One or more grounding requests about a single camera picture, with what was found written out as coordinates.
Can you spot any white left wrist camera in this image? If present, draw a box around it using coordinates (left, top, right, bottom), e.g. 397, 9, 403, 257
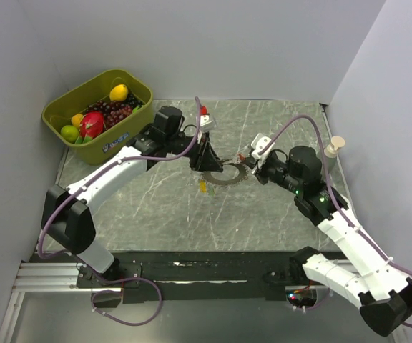
200, 114, 217, 134

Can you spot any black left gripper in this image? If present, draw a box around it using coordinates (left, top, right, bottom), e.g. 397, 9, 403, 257
165, 129, 222, 173

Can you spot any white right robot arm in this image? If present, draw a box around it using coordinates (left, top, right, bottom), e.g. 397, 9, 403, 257
244, 144, 412, 337

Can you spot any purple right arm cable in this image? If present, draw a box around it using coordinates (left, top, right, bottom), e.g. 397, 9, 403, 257
259, 114, 412, 330

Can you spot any yellow key tag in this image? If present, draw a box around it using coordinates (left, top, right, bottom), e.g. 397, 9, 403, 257
200, 180, 207, 193

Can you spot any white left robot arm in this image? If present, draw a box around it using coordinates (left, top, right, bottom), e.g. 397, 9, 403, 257
38, 104, 223, 287

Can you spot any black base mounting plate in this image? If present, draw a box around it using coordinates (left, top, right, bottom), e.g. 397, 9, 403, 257
30, 249, 339, 304

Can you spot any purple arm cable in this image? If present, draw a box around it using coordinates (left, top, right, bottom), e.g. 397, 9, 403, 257
36, 96, 203, 325
259, 114, 412, 330

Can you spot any yellow lemon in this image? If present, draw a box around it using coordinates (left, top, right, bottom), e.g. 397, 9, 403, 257
109, 84, 129, 102

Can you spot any green lime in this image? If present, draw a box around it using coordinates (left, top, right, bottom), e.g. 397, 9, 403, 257
60, 125, 79, 144

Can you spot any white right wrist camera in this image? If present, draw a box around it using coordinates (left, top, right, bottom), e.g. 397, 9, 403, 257
250, 133, 275, 161

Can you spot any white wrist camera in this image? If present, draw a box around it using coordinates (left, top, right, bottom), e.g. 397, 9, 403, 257
200, 114, 217, 134
250, 133, 275, 161

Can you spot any red dragon fruit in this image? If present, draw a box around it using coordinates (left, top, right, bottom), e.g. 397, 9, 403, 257
79, 111, 104, 140

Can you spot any small orange fruit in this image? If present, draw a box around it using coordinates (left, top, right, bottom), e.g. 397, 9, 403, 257
71, 114, 84, 127

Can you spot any dark red grape bunch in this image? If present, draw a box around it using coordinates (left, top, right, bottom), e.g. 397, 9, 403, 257
84, 94, 144, 130

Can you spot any olive green plastic bin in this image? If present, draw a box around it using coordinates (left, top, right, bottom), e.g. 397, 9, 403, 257
41, 69, 154, 165

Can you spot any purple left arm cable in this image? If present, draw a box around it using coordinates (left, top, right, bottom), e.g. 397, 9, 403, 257
36, 96, 203, 325

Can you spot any soap pump bottle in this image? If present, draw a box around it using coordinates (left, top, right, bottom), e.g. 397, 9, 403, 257
323, 136, 345, 173

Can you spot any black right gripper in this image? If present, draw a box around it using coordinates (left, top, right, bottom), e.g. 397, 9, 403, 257
242, 154, 303, 195

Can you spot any aluminium rail frame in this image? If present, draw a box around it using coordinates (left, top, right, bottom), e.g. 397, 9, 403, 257
0, 259, 92, 343

